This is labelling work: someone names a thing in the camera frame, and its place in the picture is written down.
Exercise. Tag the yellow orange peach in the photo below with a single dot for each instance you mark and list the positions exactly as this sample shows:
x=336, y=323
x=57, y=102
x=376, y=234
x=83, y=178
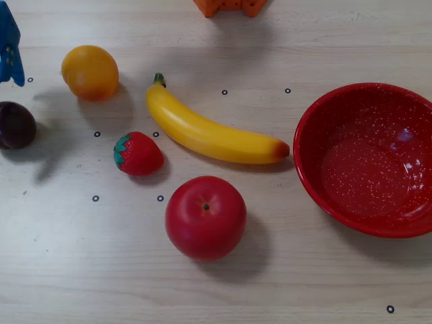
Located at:
x=90, y=72

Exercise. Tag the red apple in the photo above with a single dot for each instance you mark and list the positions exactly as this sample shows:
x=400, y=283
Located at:
x=206, y=219

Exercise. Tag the orange robot base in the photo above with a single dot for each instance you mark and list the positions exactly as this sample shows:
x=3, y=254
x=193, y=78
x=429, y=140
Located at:
x=229, y=6

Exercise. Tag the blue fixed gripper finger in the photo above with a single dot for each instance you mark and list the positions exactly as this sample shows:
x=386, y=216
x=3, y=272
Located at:
x=15, y=40

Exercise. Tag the dark purple plum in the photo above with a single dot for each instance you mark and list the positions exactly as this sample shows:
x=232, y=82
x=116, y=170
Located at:
x=15, y=125

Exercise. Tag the red speckled bowl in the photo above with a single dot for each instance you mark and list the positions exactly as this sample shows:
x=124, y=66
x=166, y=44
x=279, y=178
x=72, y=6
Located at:
x=368, y=162

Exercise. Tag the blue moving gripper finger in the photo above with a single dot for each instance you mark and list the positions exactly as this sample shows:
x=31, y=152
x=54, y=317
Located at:
x=6, y=72

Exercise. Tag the yellow banana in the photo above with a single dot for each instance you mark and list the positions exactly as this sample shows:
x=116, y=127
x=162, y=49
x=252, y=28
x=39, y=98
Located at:
x=206, y=135

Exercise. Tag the red strawberry green leaves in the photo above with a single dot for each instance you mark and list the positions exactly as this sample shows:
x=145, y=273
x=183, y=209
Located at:
x=140, y=155

